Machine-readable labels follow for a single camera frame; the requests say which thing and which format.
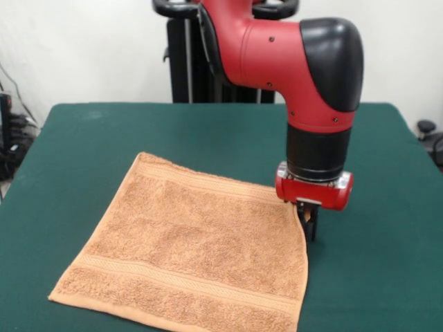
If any tan terry cloth towel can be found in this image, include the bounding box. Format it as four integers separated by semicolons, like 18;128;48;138
47;151;310;332

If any dark green table cloth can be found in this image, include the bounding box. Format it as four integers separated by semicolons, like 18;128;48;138
0;102;443;332

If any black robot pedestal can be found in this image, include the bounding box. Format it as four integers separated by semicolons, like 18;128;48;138
152;0;300;104

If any grey wall cable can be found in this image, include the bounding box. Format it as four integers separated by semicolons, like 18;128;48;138
0;64;39;125

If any black electronics box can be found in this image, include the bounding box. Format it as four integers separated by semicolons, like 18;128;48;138
0;91;14;181

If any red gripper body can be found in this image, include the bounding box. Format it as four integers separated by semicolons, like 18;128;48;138
275;162;354;212

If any black cable bundle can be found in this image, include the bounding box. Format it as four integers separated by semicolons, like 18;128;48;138
9;113;42;146

